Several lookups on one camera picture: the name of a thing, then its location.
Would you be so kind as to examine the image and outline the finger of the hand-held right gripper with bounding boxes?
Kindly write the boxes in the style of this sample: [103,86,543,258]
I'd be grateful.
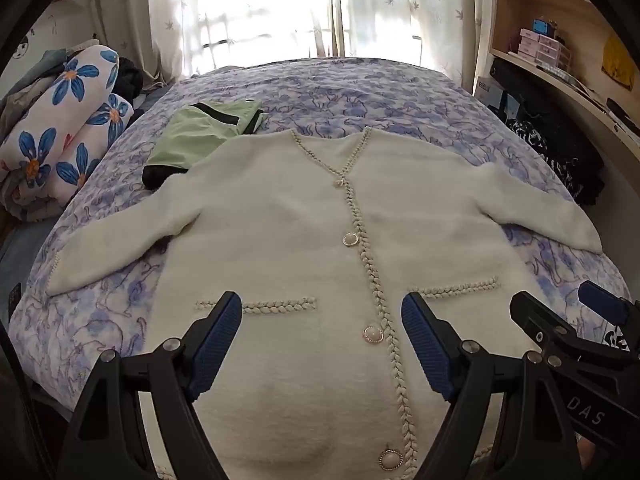
[577,280,640,332]
[509,291,576,356]

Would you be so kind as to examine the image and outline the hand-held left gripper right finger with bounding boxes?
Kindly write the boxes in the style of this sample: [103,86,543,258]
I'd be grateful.
[401,292,585,480]

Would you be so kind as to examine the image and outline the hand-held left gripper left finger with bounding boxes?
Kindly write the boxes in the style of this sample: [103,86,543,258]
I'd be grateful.
[57,290,243,480]

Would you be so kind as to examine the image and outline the white fuzzy cardigan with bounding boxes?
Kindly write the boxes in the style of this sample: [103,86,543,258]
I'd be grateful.
[47,127,603,480]

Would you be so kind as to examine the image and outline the dark clothes pile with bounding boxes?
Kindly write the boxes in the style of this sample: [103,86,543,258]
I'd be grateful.
[117,57,147,104]

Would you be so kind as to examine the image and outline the grey clothes pile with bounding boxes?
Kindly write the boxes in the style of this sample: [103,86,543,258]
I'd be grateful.
[0,49,68,128]

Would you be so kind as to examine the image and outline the white garment with black lettering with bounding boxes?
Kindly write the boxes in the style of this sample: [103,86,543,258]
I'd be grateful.
[602,320,632,352]

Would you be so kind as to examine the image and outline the black cloth with white print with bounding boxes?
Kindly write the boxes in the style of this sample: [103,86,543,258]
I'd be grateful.
[505,110,606,206]

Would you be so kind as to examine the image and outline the folded green garment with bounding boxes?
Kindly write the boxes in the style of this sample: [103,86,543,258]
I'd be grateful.
[142,101,271,191]

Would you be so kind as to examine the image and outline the grey-blue mattress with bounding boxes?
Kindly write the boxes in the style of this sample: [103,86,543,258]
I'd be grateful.
[0,215,66,321]

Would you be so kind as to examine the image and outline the blue and white box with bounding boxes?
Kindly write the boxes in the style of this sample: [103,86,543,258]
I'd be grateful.
[474,76,521,121]

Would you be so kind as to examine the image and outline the yellow cloth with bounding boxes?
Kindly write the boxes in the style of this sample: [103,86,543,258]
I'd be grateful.
[601,35,637,91]

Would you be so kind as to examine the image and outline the purple floral bed sheet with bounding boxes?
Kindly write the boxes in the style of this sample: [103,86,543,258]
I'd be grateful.
[7,57,633,411]

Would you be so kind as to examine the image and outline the pink storage drawer boxes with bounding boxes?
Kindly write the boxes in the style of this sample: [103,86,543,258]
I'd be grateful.
[517,27,571,72]

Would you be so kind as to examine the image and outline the blue flower print blanket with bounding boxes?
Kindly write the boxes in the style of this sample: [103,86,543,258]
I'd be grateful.
[0,44,135,221]

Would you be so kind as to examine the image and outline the wooden shelf unit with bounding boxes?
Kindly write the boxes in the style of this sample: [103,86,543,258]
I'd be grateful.
[472,0,640,161]

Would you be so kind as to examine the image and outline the white sheer leaf-print curtain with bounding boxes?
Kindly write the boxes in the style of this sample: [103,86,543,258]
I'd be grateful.
[85,0,341,81]
[335,0,496,81]

